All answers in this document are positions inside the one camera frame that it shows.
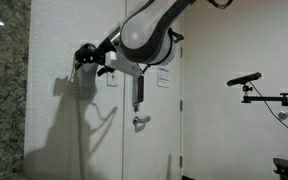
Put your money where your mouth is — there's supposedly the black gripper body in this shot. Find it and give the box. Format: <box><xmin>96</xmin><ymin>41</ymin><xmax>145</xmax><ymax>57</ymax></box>
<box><xmin>83</xmin><ymin>43</ymin><xmax>107</xmax><ymax>66</ymax></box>

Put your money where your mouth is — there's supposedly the white telephone cord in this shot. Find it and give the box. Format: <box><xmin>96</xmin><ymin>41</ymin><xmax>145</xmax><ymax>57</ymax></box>
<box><xmin>71</xmin><ymin>59</ymin><xmax>87</xmax><ymax>180</ymax></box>

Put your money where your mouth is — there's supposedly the black electronic door lock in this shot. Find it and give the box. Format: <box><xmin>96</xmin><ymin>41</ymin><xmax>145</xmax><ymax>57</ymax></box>
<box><xmin>131</xmin><ymin>74</ymin><xmax>145</xmax><ymax>108</ymax></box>

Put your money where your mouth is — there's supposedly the white paper door sign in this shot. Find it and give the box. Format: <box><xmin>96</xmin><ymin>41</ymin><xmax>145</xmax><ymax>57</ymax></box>
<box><xmin>156</xmin><ymin>64</ymin><xmax>171</xmax><ymax>89</ymax></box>

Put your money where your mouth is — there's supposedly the white door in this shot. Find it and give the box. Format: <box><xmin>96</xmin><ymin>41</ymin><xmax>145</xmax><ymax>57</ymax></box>
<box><xmin>121</xmin><ymin>0</ymin><xmax>184</xmax><ymax>180</ymax></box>

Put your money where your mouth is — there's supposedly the white wall telephone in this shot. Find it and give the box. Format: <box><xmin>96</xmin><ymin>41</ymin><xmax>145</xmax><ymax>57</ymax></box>
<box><xmin>73</xmin><ymin>61</ymin><xmax>100</xmax><ymax>100</ymax></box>

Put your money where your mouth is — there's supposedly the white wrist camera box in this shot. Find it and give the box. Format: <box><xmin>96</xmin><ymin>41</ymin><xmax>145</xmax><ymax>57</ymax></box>
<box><xmin>103</xmin><ymin>50</ymin><xmax>142</xmax><ymax>79</ymax></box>

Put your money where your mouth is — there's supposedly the white light switch plate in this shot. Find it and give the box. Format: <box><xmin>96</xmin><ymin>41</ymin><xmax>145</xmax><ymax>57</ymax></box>
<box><xmin>106</xmin><ymin>71</ymin><xmax>119</xmax><ymax>88</ymax></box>

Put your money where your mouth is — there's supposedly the silver door lever handle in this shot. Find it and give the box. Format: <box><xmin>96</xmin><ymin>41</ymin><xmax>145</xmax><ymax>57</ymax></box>
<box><xmin>132</xmin><ymin>115</ymin><xmax>152</xmax><ymax>127</ymax></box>

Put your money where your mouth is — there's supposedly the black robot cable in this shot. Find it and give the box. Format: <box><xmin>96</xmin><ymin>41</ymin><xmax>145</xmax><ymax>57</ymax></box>
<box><xmin>206</xmin><ymin>0</ymin><xmax>235</xmax><ymax>11</ymax></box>

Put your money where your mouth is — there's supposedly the black stereo camera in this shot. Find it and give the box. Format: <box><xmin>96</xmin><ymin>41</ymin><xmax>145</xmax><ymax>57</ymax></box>
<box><xmin>226</xmin><ymin>71</ymin><xmax>263</xmax><ymax>87</ymax></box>

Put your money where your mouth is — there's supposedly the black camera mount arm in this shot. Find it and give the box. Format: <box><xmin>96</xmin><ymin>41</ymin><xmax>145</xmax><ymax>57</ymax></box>
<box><xmin>249</xmin><ymin>81</ymin><xmax>288</xmax><ymax>141</ymax></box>
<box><xmin>239</xmin><ymin>83</ymin><xmax>288</xmax><ymax>108</ymax></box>

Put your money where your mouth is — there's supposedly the round silver wall knob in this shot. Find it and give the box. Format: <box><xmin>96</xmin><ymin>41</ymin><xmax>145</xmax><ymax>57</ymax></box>
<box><xmin>277</xmin><ymin>110</ymin><xmax>288</xmax><ymax>121</ymax></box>

